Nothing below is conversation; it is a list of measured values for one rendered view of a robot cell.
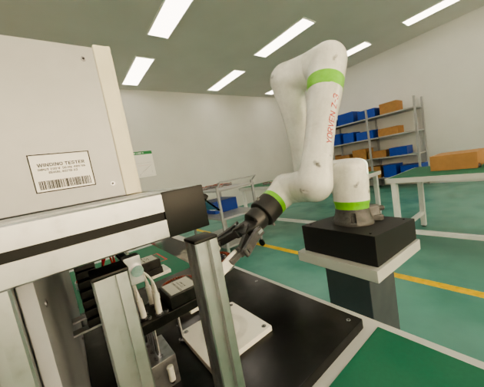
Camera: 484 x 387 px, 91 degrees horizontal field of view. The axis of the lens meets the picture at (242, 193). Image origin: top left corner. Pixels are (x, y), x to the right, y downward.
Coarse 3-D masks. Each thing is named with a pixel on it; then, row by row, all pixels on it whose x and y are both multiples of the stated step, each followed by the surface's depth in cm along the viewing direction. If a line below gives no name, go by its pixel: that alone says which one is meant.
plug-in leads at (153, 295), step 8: (144, 272) 40; (152, 280) 40; (136, 288) 40; (152, 288) 43; (136, 296) 40; (152, 296) 43; (152, 304) 45; (160, 304) 41; (144, 312) 41; (160, 312) 41; (144, 320) 40
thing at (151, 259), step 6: (144, 258) 67; (150, 258) 66; (156, 258) 65; (144, 264) 63; (150, 264) 63; (156, 264) 64; (162, 264) 71; (144, 270) 63; (150, 270) 63; (156, 270) 64; (162, 270) 65; (168, 270) 67; (156, 276) 65
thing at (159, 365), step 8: (160, 336) 47; (160, 344) 45; (152, 352) 43; (168, 352) 42; (152, 360) 41; (160, 360) 41; (168, 360) 41; (176, 360) 42; (152, 368) 40; (160, 368) 40; (176, 368) 42; (160, 376) 40; (176, 376) 42; (160, 384) 40; (168, 384) 41
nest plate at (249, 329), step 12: (240, 312) 57; (240, 324) 53; (252, 324) 52; (264, 324) 52; (192, 336) 52; (240, 336) 49; (252, 336) 49; (192, 348) 48; (204, 348) 48; (240, 348) 46; (204, 360) 44
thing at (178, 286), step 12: (168, 288) 46; (180, 288) 45; (192, 288) 45; (168, 300) 43; (180, 300) 43; (192, 300) 44; (168, 312) 42; (180, 312) 43; (192, 312) 45; (144, 324) 39; (156, 324) 40; (156, 336) 41; (156, 348) 41
